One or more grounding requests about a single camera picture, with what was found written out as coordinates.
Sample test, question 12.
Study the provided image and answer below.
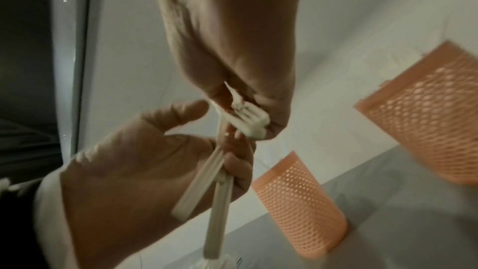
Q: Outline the person's right hand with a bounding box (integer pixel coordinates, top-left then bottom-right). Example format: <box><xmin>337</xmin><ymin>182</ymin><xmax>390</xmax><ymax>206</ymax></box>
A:
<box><xmin>149</xmin><ymin>0</ymin><xmax>313</xmax><ymax>140</ymax></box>

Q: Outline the person's left hand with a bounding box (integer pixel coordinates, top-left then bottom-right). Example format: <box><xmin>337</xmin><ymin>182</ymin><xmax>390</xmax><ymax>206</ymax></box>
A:
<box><xmin>61</xmin><ymin>99</ymin><xmax>257</xmax><ymax>269</ymax></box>

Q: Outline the bundle of white cutlery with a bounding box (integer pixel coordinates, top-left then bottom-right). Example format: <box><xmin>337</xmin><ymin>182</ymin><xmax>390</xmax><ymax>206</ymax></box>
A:
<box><xmin>171</xmin><ymin>81</ymin><xmax>271</xmax><ymax>262</ymax></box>

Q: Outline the orange mesh cup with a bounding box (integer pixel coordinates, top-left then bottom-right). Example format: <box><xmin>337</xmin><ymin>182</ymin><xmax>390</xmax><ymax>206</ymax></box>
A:
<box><xmin>251</xmin><ymin>150</ymin><xmax>349</xmax><ymax>261</ymax></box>
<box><xmin>353</xmin><ymin>40</ymin><xmax>478</xmax><ymax>187</ymax></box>

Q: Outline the black wristband with marker tags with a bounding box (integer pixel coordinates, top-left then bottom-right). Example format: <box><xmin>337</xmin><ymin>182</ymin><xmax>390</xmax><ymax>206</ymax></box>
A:
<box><xmin>0</xmin><ymin>170</ymin><xmax>78</xmax><ymax>269</ymax></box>

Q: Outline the dark glass window white frame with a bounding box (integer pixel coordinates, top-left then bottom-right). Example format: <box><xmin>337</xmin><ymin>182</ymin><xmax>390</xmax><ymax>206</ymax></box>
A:
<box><xmin>0</xmin><ymin>0</ymin><xmax>94</xmax><ymax>174</ymax></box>

